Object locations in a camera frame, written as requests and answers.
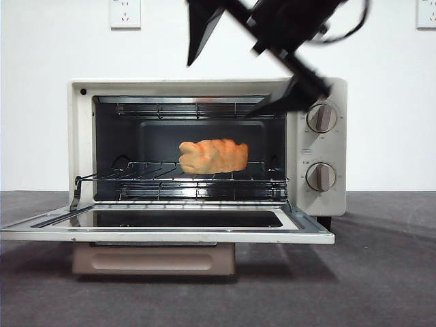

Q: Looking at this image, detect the golden brown bread loaf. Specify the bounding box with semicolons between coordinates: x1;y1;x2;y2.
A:
178;138;249;174

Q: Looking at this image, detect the glass oven door with handle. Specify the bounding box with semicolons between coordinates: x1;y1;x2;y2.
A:
0;203;337;276

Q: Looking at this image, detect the cream oven knob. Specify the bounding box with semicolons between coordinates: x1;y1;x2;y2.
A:
306;103;339;134
305;162;338;191

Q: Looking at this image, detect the cream Toshiba toaster oven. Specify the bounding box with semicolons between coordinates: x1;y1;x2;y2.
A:
0;77;348;276

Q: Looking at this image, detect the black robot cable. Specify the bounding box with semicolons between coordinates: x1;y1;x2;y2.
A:
305;0;372;44

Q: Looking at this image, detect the white wall socket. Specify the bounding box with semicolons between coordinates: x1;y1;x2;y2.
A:
109;0;142;29
416;0;436;29

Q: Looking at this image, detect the metal wire oven rack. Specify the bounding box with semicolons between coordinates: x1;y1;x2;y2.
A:
69;161;290;202

